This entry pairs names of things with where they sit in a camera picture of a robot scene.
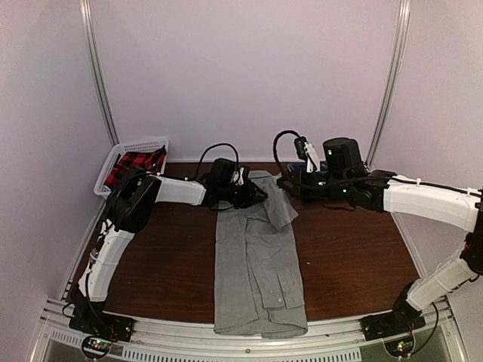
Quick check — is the white plastic basket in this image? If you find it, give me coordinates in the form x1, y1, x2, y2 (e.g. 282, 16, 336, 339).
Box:
94, 137, 170, 199

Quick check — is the aluminium corner post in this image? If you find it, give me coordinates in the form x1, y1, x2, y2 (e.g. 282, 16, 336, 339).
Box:
366, 0, 411, 169
78, 0, 119, 146

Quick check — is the red black plaid shirt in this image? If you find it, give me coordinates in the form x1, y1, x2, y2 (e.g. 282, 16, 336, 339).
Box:
103, 146, 168, 189

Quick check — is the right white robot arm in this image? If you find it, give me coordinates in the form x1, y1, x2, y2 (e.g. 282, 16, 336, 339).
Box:
277, 135, 482, 333

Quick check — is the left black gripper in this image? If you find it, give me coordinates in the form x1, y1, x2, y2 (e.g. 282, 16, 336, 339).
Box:
220, 179, 268, 210

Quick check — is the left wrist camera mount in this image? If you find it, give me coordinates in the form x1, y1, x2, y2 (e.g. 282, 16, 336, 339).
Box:
231, 166, 250, 186

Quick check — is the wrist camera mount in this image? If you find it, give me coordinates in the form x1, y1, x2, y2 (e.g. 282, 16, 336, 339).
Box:
231, 166, 250, 186
294, 137, 321, 173

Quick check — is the blue plaid folded shirt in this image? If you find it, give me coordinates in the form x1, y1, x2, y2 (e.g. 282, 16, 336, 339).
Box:
287, 161, 328, 172

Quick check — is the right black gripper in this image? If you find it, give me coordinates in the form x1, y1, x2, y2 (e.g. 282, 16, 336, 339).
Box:
277, 167, 351, 198

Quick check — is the right aluminium corner post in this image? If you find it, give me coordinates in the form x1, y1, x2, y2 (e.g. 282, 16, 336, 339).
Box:
366, 0, 411, 169

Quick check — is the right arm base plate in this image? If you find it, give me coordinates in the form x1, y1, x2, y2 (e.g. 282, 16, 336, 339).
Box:
361, 311, 426, 341

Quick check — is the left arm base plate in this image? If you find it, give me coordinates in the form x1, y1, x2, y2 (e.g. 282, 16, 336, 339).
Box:
69, 314, 134, 342

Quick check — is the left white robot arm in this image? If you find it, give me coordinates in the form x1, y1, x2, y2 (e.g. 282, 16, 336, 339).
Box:
72, 158, 268, 335

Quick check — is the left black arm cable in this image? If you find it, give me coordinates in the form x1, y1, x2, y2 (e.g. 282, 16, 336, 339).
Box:
63, 142, 241, 333

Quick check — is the aluminium front rail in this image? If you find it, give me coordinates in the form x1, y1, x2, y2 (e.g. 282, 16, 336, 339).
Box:
27, 299, 469, 361

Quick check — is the left aluminium corner post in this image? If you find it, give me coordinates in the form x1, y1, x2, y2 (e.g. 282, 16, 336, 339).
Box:
78, 0, 119, 146

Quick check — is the grey long sleeve shirt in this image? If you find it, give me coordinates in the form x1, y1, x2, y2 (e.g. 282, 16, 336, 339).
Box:
214, 170, 308, 339

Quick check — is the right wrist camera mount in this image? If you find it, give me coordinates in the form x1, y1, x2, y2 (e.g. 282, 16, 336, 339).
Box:
294, 137, 321, 173

